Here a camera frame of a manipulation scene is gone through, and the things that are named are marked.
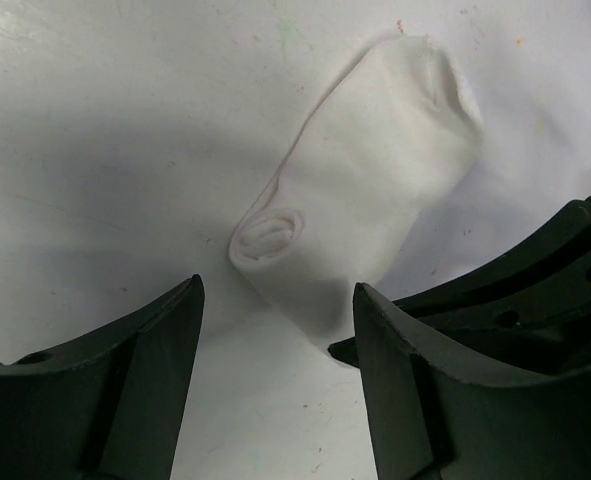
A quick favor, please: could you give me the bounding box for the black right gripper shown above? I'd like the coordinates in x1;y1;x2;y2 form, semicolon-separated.
327;195;591;376

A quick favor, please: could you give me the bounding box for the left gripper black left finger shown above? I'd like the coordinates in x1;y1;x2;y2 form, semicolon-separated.
0;276;205;479

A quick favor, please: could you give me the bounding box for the white sock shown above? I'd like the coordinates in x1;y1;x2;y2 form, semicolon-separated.
229;35;484;351

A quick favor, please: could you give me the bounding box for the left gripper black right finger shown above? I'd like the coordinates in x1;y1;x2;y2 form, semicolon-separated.
353;284;591;479

